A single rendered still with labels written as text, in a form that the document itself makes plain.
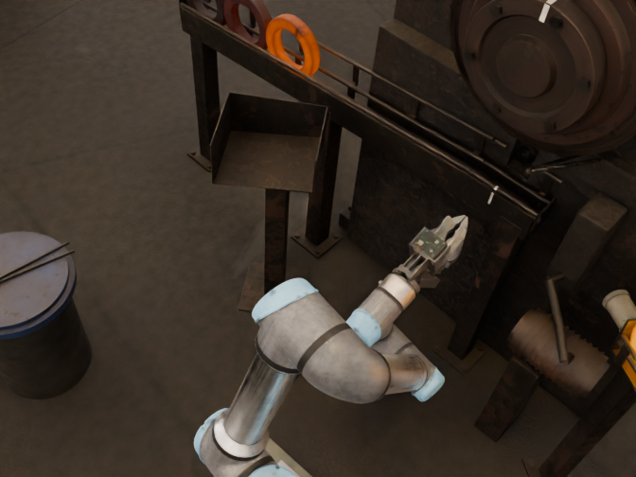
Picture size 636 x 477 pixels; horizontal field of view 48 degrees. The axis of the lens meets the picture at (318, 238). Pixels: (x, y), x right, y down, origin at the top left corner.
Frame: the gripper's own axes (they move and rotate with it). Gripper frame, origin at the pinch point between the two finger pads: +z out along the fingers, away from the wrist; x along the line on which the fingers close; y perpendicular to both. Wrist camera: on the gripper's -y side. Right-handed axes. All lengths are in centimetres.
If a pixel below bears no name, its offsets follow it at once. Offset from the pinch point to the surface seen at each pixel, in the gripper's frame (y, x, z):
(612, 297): -10.0, -33.8, 9.7
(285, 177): -11.3, 46.1, -13.2
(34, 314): -7, 66, -80
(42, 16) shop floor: -78, 227, -2
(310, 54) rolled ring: -7, 65, 18
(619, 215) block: -2.7, -24.6, 23.5
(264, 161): -12, 54, -13
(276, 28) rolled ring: -6, 78, 18
